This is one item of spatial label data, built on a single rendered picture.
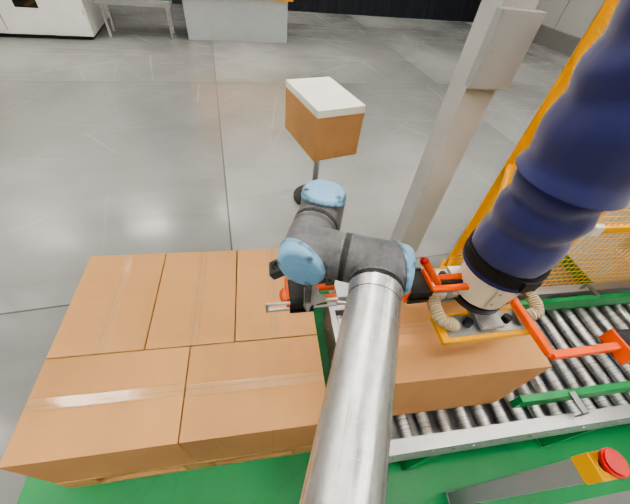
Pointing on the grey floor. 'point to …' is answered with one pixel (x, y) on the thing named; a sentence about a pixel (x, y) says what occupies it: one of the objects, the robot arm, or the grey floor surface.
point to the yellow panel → (237, 20)
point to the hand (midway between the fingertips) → (303, 294)
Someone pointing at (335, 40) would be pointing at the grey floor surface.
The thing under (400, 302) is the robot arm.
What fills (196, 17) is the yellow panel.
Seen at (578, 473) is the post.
